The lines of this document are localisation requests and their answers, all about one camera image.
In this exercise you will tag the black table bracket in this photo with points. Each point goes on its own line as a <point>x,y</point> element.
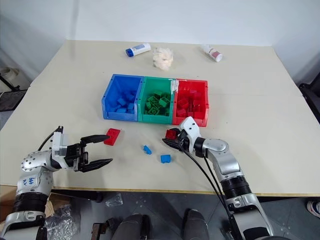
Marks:
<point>82,195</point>

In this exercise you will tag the white sneaker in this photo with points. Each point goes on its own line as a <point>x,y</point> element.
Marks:
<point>314,206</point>

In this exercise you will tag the brown cardboard box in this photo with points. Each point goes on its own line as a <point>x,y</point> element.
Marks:
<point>7,195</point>

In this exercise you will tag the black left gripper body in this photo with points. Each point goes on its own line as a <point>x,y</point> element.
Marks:
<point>76,156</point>

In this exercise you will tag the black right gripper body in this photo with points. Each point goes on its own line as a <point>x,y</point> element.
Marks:
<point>183,142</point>

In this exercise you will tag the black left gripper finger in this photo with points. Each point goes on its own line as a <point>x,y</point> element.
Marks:
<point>98,164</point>
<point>96,138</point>

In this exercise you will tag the blue plastic bin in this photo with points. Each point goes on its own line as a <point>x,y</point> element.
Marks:
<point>120,100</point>

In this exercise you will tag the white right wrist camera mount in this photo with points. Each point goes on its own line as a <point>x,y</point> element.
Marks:
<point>191,128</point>

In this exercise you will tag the large red block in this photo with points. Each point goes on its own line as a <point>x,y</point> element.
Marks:
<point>112,137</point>

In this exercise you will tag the cream crumpled cloth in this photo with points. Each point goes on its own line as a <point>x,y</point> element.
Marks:
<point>163,58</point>

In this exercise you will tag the green plastic bin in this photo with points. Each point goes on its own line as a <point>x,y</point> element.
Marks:
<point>156,100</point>

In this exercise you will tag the red plastic bin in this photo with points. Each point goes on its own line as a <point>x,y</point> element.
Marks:
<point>191,102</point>

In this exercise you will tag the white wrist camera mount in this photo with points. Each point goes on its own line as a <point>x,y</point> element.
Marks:
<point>59,145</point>
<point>191,128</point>

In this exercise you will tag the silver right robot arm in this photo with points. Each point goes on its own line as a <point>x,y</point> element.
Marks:
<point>225,160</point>

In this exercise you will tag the dark rounded shape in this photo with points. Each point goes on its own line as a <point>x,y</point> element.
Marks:
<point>196,225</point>
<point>133,226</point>

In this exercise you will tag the small blue block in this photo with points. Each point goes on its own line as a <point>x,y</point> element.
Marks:
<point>147,149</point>
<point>165,159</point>

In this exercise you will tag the green block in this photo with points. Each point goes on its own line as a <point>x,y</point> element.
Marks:
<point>155,111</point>
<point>150,99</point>
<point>163,102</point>
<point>156,95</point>

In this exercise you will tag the clear plastic bag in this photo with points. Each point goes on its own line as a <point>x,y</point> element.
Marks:
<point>114,200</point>
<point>61,222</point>

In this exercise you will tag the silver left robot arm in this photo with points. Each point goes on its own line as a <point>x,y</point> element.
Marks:
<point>32,165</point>

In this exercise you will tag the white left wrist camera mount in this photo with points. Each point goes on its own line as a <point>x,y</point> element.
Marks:
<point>59,145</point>

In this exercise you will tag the white bottle with blue cap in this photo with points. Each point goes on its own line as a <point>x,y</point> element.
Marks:
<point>138,49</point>

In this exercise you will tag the white bottle with red label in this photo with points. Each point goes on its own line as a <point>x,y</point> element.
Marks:
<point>212,53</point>

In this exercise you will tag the small red block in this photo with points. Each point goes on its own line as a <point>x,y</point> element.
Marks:
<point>171,134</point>

